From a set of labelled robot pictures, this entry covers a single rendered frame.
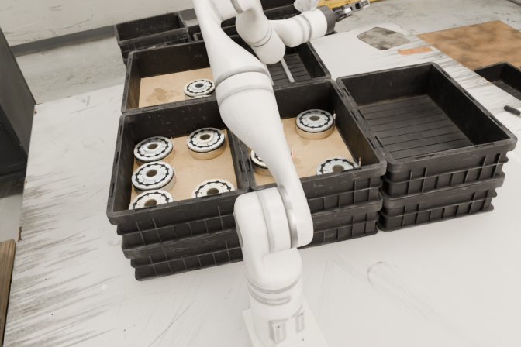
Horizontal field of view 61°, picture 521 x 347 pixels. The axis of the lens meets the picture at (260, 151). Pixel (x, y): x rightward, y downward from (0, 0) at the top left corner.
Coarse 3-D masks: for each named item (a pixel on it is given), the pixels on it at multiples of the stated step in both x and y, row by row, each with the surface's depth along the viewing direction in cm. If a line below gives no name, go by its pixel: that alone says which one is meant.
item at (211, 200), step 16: (128, 112) 121; (144, 112) 120; (240, 160) 100; (112, 176) 100; (240, 176) 96; (112, 192) 98; (224, 192) 92; (240, 192) 92; (112, 208) 92; (144, 208) 91; (160, 208) 90; (176, 208) 91; (192, 208) 92; (112, 224) 91
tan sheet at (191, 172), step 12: (180, 144) 124; (228, 144) 122; (180, 156) 120; (216, 156) 118; (228, 156) 118; (180, 168) 116; (192, 168) 115; (204, 168) 115; (216, 168) 114; (228, 168) 114; (180, 180) 112; (192, 180) 111; (204, 180) 111; (228, 180) 110; (132, 192) 110; (168, 192) 109; (180, 192) 108
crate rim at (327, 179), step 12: (300, 84) 124; (312, 84) 124; (336, 84) 122; (348, 108) 112; (360, 120) 108; (240, 144) 105; (372, 144) 101; (252, 168) 98; (360, 168) 95; (372, 168) 94; (384, 168) 95; (252, 180) 94; (300, 180) 93; (312, 180) 93; (324, 180) 94; (336, 180) 94; (348, 180) 95
